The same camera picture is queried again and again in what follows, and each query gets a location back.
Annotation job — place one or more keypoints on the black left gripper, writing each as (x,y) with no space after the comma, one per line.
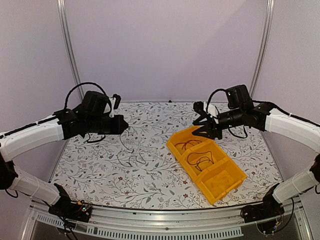
(120,120)

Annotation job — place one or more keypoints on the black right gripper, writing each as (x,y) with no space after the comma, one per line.
(211,132)

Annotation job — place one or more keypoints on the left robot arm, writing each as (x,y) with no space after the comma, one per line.
(94,115)

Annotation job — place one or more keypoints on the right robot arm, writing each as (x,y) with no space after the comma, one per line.
(267,117)

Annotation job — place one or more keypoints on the floral table mat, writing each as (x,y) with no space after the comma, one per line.
(136,169)

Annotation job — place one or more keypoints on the yellow three-compartment bin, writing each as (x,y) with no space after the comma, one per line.
(208,166)

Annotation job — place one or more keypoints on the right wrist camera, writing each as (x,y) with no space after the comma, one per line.
(206,110)

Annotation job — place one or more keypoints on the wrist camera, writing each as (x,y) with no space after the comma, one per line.
(206,110)
(112,104)

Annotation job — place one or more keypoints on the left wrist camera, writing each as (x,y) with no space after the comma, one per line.
(112,104)

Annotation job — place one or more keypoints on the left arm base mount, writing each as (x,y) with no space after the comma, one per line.
(66,208)

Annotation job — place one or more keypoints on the aluminium front rail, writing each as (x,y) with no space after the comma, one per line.
(114,223)

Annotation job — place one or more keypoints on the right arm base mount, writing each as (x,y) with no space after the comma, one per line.
(267,209)

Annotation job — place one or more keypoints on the left aluminium frame post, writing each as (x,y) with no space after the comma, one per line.
(62,13)

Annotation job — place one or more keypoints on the aluminium frame post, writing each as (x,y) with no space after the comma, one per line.
(62,13)
(270,4)

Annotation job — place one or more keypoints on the right aluminium frame post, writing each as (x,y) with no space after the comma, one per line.
(270,4)

